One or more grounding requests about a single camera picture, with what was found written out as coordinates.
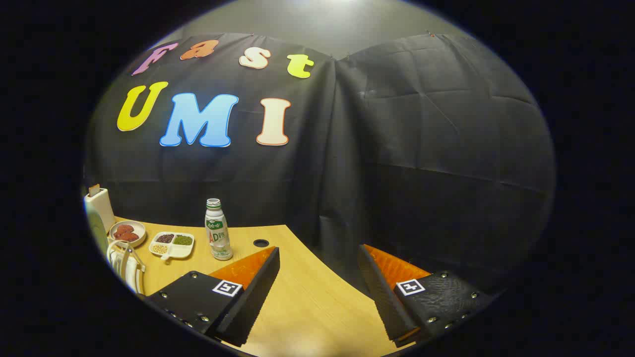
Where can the white divided bean dish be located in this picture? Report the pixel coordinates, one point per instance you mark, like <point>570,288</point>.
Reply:
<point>171,245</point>

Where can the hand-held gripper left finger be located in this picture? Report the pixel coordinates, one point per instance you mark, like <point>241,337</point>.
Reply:
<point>258,292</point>

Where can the brown toast slice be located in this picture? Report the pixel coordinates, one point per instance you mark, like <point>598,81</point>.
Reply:
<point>94,189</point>

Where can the black backdrop cloth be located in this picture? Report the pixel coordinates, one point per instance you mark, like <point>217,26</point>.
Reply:
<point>397,148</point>

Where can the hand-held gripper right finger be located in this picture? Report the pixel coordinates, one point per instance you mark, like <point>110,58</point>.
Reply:
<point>379,292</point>

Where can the white toaster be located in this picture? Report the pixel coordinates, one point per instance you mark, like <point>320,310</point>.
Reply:
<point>101,208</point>

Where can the red meat piece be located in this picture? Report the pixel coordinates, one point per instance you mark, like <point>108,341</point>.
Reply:
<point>130,237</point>
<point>124,229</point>

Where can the small round beige dish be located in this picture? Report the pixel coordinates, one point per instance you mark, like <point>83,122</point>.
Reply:
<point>139,228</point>

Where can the white dish rack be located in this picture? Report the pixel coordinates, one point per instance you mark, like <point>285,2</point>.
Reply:
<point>131,270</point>

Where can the white drink bottle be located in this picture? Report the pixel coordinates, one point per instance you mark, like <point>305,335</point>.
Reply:
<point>218,233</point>

